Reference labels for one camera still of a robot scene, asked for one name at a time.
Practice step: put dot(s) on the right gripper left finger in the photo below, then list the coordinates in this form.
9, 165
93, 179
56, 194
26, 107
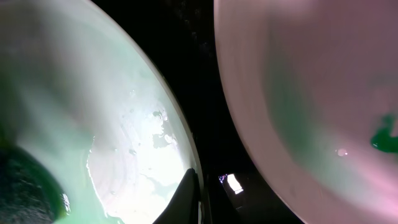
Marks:
183, 207

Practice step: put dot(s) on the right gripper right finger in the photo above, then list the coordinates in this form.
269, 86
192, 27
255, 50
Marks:
222, 210

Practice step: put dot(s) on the white plate bottom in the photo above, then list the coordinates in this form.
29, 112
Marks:
311, 86

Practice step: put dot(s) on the white plate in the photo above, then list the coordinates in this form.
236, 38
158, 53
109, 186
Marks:
311, 86
82, 98

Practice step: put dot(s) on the green sponge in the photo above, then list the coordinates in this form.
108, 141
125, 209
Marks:
29, 193

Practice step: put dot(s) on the round black tray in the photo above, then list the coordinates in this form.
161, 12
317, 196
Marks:
178, 36

